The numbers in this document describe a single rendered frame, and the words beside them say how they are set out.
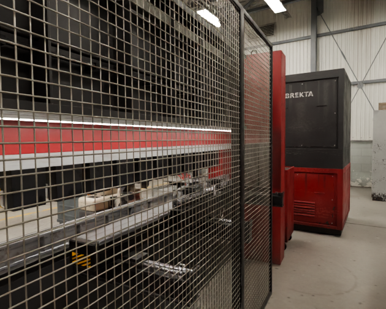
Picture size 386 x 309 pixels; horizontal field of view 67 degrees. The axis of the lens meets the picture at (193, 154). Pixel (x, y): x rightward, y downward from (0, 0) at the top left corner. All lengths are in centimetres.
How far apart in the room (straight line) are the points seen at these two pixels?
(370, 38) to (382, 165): 370
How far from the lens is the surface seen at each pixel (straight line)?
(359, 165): 924
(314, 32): 959
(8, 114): 112
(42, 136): 143
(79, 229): 163
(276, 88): 329
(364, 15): 974
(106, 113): 143
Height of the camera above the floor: 138
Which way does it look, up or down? 3 degrees down
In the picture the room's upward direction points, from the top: 1 degrees counter-clockwise
